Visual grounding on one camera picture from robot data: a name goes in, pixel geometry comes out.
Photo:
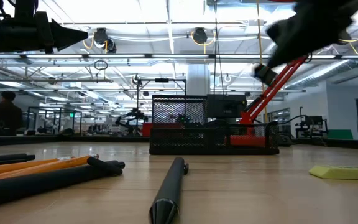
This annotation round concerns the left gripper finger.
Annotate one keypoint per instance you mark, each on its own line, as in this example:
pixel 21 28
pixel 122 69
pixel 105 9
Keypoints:
pixel 67 35

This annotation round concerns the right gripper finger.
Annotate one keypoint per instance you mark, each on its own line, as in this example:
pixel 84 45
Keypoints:
pixel 300 49

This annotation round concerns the black ballpoint pen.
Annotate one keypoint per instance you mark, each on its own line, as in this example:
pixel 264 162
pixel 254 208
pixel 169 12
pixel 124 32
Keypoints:
pixel 5 159
pixel 104 165
pixel 169 193
pixel 26 186

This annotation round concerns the orange pencil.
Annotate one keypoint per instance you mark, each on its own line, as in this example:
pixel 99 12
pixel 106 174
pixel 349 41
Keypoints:
pixel 17 164
pixel 42 168

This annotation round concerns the yellow-green block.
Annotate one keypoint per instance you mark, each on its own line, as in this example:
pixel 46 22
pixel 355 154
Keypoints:
pixel 343 172

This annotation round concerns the black mesh desk organizer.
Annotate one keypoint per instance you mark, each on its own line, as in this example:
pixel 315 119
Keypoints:
pixel 197 143

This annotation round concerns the black background robot arm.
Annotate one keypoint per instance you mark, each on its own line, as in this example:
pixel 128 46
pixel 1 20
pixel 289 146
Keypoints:
pixel 132 116

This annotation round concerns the red desk lamp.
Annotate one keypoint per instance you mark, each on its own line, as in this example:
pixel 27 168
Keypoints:
pixel 269 95

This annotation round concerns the black background equipment station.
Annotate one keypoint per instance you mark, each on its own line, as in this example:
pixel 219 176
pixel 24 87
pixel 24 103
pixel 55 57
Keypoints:
pixel 314 123

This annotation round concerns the person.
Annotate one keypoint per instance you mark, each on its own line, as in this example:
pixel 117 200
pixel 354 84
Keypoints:
pixel 5 115

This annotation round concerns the green board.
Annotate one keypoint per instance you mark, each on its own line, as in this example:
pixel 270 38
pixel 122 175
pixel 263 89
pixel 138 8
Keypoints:
pixel 340 134

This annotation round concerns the red storage bin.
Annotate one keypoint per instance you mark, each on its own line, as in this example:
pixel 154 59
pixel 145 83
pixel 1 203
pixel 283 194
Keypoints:
pixel 146 129

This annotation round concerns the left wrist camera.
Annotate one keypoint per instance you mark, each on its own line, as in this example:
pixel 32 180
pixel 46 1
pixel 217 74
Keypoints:
pixel 26 7

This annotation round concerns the black background station frame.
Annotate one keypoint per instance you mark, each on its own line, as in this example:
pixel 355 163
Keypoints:
pixel 162 80

